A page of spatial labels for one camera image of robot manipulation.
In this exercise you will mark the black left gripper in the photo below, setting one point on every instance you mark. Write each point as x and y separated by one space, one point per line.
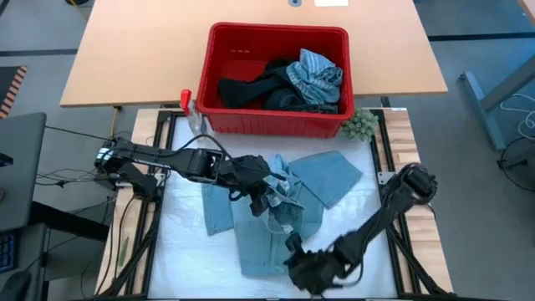
251 169

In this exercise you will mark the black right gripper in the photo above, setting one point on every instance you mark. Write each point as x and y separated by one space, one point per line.
313 269

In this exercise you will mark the light blue denim jeans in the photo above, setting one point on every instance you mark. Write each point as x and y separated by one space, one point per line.
259 242

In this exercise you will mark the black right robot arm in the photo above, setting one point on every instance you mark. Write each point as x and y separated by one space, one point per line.
388 209

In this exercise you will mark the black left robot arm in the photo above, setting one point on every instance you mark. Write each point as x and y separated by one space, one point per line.
167 161

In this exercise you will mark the red ribbed plastic bin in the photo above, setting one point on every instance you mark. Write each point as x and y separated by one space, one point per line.
271 123

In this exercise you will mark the white plastic table cover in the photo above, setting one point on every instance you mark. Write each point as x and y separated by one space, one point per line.
188 251

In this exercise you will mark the black garment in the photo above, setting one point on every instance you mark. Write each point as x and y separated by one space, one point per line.
280 100

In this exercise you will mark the blue striped garment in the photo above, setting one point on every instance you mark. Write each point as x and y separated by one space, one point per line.
315 77

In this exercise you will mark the green pen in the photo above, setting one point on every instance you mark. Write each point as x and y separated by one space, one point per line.
123 251

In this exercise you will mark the light wooden desk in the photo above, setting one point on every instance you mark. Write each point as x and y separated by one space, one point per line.
146 50

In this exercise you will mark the white paper label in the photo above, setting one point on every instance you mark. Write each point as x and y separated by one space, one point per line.
330 2

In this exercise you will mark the grey office desk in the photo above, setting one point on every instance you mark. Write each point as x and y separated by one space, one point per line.
33 259

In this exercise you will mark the grey side table top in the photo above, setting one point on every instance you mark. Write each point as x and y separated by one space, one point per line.
21 167

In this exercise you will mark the grey metal desk leg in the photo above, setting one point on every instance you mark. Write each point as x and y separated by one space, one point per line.
493 100

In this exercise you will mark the backlit keyboard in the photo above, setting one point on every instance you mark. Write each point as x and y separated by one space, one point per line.
6 251

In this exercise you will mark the black aluminium rig frame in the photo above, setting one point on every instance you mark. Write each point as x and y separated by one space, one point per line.
401 271

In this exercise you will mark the silver metal bracket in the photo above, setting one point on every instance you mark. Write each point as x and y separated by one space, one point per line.
385 177

